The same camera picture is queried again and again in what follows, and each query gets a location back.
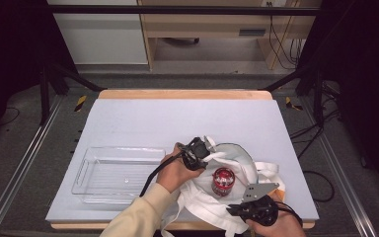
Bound yellow tool floor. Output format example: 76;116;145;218
284;96;304;112
74;95;88;113

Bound white cabinet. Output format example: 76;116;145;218
45;0;149;65

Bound black metal stand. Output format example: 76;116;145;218
260;65;325;127
38;62;105;126

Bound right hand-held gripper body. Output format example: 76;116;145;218
240;183;280;227

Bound hanging black cables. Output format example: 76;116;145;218
265;1;305;70

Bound hand-held gripper black cable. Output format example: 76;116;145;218
139;152;184;198
274;170;336;228

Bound yellow tool right floor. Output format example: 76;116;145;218
284;96;304;112

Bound black floor cables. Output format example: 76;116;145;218
289;82;341;159

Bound person's right hand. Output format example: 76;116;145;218
246;210;307;237

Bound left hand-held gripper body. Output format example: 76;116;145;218
181;135;216;171

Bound clear plastic tray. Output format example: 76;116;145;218
71;146;167;205

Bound right hand-held gripper black cable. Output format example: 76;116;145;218
274;170;336;228

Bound thin black floor cable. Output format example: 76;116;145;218
0;107;21;126

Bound person's left hand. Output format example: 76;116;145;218
156;142;205;194

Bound light wooden desk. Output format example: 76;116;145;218
137;0;322;71

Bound black horizontal metal bar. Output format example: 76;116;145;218
47;4;320;17

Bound dark curtain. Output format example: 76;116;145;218
0;0;77;149
297;0;379;198

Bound red lidded candy jar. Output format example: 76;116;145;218
211;167;236;198

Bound yellow tool left floor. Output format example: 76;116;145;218
74;95;88;113

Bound left hand-held gripper black cable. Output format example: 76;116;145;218
139;152;184;198

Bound aluminium floor rail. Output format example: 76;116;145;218
0;95;63;237
300;97;378;237

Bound white tote bag coloured patches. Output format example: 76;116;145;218
160;136;287;237

